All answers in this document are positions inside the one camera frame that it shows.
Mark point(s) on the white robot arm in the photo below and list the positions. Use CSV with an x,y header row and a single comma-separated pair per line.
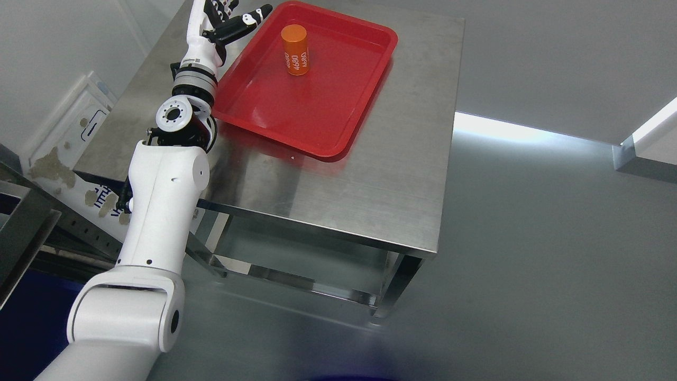
x,y
124,318

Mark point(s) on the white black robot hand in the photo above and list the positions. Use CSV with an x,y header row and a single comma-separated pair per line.
x,y
212,25

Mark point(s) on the stainless steel desk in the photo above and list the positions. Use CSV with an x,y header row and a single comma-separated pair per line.
x,y
357,227

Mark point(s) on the orange cylindrical capacitor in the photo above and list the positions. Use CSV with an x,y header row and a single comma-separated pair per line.
x,y
294,39

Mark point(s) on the white labelled shelf side panel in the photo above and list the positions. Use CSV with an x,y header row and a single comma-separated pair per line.
x,y
89,130

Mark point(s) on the metal shelf rail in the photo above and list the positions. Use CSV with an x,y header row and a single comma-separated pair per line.
x,y
28,218

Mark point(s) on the red plastic tray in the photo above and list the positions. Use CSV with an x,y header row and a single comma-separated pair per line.
x,y
318,112

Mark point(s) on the blue bin lower far left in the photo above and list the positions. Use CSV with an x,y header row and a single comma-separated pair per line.
x,y
34,318

